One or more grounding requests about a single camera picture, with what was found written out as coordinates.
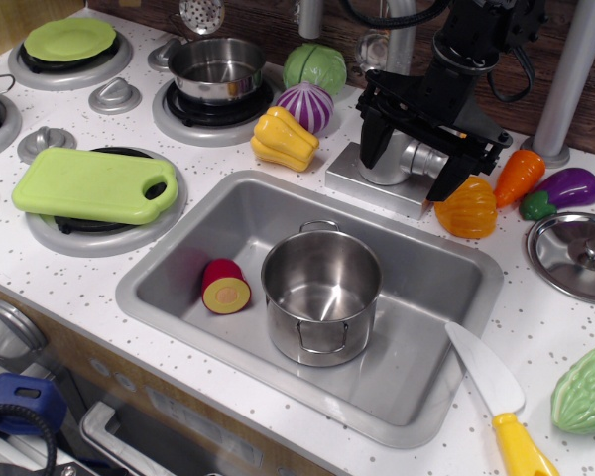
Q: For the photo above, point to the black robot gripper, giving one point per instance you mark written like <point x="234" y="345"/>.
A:
<point x="438" y="109"/>

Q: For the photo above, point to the silver faucet lever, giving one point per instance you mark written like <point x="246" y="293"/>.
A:
<point x="419" y="159"/>

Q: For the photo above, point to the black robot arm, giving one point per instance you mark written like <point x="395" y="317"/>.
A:
<point x="475" y="35"/>

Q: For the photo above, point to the silver toy faucet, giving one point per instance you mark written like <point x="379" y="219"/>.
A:
<point x="385" y="185"/>

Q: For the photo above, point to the orange toy pumpkin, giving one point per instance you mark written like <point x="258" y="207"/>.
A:
<point x="469" y="212"/>

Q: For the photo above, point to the orange toy carrot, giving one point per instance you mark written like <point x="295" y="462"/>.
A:
<point x="521" y="173"/>

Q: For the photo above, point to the silver hanging spoon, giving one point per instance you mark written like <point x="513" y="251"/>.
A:
<point x="371" y="50"/>

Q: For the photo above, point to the purple white toy onion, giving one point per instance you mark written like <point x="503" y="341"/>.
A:
<point x="311" y="106"/>

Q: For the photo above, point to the silver pole right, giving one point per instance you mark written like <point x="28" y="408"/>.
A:
<point x="571" y="75"/>

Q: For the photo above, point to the silver pole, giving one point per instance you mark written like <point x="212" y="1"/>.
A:
<point x="310" y="18"/>
<point x="571" y="75"/>

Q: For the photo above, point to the yellow toy squash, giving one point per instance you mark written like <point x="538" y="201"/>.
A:
<point x="280" y="139"/>

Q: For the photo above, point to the green toy cabbage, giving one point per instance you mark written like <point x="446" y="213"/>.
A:
<point x="316" y="64"/>

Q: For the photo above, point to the purple toy eggplant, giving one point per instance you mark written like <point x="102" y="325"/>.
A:
<point x="566" y="188"/>

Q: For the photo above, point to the steel pot in sink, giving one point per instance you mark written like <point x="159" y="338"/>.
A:
<point x="321" y="287"/>

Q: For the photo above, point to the silver sink basin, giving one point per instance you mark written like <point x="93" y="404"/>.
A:
<point x="399" y="389"/>

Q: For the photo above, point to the silver pole top centre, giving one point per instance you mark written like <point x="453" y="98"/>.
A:
<point x="310" y="18"/>

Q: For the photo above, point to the steel pot lid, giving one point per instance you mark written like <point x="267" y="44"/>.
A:
<point x="561" y="248"/>

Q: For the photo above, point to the steel saucepan on burner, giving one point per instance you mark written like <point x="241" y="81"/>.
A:
<point x="217" y="70"/>

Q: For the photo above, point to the red yellow toy fruit half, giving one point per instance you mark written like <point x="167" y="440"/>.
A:
<point x="224" y="289"/>

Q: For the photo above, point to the white yellow toy knife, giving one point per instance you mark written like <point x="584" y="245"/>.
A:
<point x="504" y="397"/>

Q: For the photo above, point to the silver slotted ladle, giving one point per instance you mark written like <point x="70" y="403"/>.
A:
<point x="203" y="17"/>

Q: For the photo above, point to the grey stove knob rear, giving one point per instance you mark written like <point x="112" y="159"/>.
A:
<point x="158" y="59"/>

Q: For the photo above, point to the grey stove knob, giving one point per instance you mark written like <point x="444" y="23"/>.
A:
<point x="42" y="139"/>
<point x="115" y="97"/>
<point x="158" y="59"/>

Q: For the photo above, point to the green toy bitter gourd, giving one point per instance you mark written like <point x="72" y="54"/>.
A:
<point x="573" y="399"/>

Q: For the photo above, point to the green plastic cutting board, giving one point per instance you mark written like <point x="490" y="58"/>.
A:
<point x="97" y="186"/>

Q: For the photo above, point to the grey stove knob centre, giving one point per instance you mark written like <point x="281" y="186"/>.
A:
<point x="115" y="97"/>

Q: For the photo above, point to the green plastic plate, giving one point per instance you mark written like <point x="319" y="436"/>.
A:
<point x="70" y="39"/>

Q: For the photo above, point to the grey stove knob left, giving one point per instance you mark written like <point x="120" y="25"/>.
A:
<point x="42" y="139"/>

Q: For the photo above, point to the grey oven dial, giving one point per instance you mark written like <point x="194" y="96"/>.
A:
<point x="19" y="335"/>

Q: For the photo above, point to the silver oven door handle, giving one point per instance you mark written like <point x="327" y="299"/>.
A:
<point x="139" y="443"/>

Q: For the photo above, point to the blue clamp with cable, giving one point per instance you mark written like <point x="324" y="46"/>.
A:
<point x="34" y="407"/>

